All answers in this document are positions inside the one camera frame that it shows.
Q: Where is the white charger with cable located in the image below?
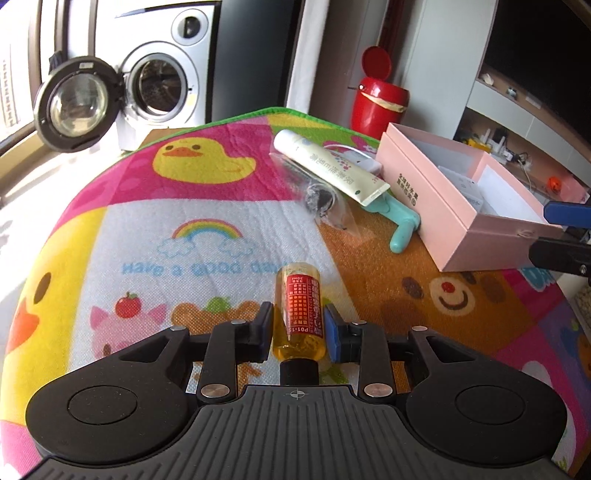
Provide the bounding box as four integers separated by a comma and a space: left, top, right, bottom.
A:
322, 142, 384, 177

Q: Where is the red trash bin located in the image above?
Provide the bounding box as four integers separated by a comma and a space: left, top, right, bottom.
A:
349, 45, 410, 140

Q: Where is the white shelf unit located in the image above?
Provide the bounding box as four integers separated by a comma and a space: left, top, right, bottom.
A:
454, 0, 591, 205

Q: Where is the silver washing machine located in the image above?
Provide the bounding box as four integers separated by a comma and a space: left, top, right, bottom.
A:
32, 0, 223, 154

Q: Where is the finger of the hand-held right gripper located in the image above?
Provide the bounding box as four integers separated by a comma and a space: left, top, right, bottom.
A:
543, 200, 591, 228
529, 236, 591, 278

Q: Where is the teal plastic handle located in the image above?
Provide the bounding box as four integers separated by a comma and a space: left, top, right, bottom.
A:
364, 193, 421, 254

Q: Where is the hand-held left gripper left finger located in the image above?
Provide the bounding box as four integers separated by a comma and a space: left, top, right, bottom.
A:
113, 302, 275, 402

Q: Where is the colourful cartoon play mat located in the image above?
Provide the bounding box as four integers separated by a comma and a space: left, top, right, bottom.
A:
0, 106, 591, 480

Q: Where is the clear plastic bag dark item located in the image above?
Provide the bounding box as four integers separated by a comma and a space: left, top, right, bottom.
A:
271, 154, 366, 239

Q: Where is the pink cardboard box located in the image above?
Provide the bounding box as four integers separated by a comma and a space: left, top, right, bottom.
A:
376, 122, 565, 273

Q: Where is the white cream tube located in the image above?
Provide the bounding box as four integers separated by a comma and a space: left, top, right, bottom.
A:
273, 128, 391, 208

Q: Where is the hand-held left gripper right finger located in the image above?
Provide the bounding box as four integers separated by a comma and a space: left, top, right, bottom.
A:
324, 306, 486, 401

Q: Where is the yellow oil bottle red label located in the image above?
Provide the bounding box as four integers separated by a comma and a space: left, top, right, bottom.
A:
272, 261, 330, 387

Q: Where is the small white box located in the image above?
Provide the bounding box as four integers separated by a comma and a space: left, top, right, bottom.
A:
436, 165, 486, 214

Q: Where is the black television screen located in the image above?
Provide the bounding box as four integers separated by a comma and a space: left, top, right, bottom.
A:
484, 0, 591, 136

